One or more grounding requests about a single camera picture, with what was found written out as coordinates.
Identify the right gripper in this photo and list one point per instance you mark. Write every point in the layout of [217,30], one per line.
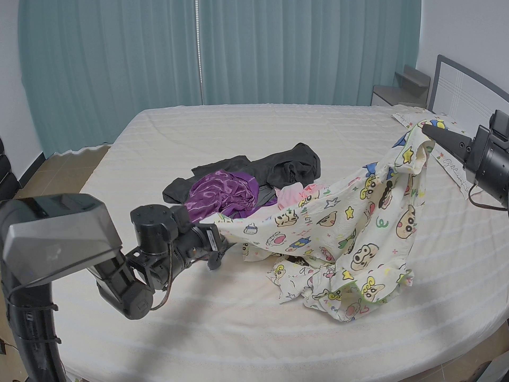
[491,165]

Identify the pink garment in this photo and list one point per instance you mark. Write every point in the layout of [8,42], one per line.
[292,195]

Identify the bed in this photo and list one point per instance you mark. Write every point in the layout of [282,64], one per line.
[238,133]

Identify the purple garment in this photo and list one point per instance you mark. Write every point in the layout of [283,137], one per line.
[222,193]

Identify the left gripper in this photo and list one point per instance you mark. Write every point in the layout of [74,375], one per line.
[199,245]

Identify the white printed pillow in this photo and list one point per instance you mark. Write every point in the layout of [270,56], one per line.
[453,169]

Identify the white printed pyjama top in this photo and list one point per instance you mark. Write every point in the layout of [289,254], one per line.
[358,221]

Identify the dark grey garment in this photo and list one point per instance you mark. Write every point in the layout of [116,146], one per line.
[179,189]

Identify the grey bedside table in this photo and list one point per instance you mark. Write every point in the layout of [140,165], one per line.
[401,90]

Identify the black garment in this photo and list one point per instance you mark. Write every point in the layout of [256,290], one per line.
[290,165]

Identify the black padded chair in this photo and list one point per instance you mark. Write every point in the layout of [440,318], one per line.
[6,169]

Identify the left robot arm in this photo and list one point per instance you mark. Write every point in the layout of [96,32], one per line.
[59,233]

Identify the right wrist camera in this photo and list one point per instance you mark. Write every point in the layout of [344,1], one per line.
[500,123]

